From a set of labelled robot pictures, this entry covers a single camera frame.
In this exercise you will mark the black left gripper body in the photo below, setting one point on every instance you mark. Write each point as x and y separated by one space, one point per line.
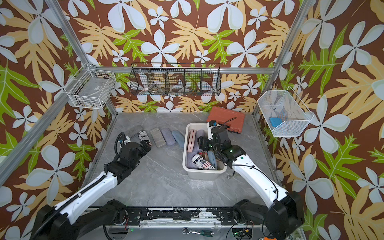
141 152

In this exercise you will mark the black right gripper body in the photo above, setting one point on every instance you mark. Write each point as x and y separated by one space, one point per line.
209 144

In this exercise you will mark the pale blue glasses case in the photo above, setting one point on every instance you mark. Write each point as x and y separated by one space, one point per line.
212 159

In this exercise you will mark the lilac fabric glasses case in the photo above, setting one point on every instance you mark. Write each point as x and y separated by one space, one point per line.
199 133

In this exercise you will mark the pink glasses case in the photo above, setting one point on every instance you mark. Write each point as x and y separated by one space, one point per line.
191 140

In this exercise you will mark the flag newspaper glasses case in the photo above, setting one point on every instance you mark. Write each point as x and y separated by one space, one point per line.
201 163

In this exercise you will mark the cream plastic storage box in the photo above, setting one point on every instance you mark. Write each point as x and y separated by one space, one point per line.
204 175

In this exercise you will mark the purple fabric glasses case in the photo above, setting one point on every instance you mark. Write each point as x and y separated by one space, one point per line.
168 137

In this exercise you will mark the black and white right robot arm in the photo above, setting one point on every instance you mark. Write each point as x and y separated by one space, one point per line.
282 212

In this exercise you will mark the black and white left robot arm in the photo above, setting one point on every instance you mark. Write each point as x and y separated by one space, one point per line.
67 220

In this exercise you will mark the light blue fabric glasses case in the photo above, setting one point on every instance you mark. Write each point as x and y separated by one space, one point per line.
179 138

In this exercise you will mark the blue object in basket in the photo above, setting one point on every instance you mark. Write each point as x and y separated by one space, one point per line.
275 121

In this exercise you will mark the white wire basket right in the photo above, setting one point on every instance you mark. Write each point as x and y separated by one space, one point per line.
287 105

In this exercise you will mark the white wire basket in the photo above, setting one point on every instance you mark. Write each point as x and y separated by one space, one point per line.
90 87
287 105

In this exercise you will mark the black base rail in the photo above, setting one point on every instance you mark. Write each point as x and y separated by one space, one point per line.
222 216

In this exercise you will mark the white wire basket left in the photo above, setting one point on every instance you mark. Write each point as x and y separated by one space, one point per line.
90 87

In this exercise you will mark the black wire basket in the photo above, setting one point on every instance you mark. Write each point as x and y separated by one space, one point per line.
179 79

